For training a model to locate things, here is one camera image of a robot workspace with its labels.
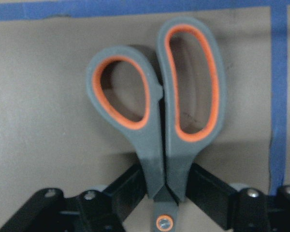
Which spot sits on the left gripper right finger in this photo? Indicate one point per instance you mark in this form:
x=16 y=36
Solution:
x=245 y=210

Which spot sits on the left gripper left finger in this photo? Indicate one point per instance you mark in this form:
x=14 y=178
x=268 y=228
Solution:
x=47 y=210

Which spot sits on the grey orange scissors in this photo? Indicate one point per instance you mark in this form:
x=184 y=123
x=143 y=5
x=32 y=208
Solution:
x=165 y=151

